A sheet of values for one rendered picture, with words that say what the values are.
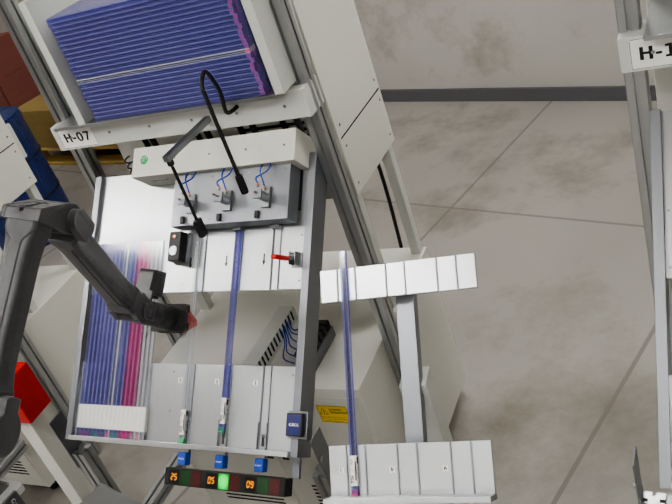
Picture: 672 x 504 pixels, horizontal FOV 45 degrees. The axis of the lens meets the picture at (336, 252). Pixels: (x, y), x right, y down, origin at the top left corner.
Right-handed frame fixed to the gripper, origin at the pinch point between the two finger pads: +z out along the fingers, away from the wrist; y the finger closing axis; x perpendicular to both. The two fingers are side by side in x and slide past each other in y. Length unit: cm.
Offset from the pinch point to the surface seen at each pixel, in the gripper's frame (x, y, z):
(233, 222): -23.4, -13.5, -4.9
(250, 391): 16.3, -17.9, 0.9
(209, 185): -33.4, -5.6, -5.0
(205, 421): 23.7, -5.7, 1.1
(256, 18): -60, -34, -32
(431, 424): 22, -60, 8
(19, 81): -274, 469, 331
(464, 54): -195, 19, 267
